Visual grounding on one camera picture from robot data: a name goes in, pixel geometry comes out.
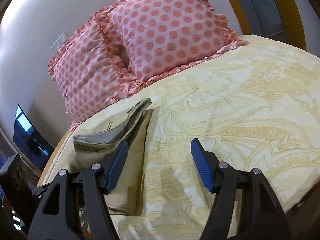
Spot beige khaki pants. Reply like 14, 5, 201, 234
69, 98, 151, 216

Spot dark tv screen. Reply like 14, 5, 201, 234
13, 104, 54, 171

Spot yellow patterned bedspread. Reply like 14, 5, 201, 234
41, 34, 320, 240

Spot pink polka dot pillow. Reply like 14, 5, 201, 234
109, 0, 248, 95
48, 0, 134, 130

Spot white wall socket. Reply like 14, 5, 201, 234
50, 32, 67, 52

